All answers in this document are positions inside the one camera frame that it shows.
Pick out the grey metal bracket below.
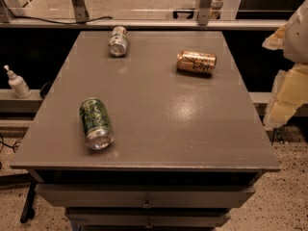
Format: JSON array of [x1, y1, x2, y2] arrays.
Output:
[[197, 0, 212, 26], [71, 0, 90, 23]]

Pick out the silver 7up can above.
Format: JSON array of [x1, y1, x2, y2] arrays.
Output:
[[108, 26, 128, 57]]

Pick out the white pump bottle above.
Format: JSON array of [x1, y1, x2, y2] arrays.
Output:
[[4, 65, 32, 99]]

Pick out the grey drawer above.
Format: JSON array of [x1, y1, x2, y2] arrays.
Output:
[[65, 208, 230, 228], [36, 184, 255, 209]]

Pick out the grey top drawer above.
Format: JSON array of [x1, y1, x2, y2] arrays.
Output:
[[36, 184, 255, 209]]

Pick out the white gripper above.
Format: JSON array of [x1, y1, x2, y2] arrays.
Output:
[[262, 0, 308, 129]]

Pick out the green soda can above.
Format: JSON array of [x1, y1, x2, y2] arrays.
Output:
[[79, 97, 115, 150]]

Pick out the grey metal bracket left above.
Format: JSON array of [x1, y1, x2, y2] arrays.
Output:
[[71, 0, 90, 23]]

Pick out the orange soda can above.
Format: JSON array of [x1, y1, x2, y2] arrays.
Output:
[[176, 50, 217, 75]]

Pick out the black table leg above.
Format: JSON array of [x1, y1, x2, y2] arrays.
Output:
[[20, 179, 37, 224]]

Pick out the black cable on shelf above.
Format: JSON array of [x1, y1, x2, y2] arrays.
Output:
[[13, 14, 114, 25]]

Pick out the grey metal bracket right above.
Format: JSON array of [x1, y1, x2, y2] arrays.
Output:
[[197, 0, 212, 26]]

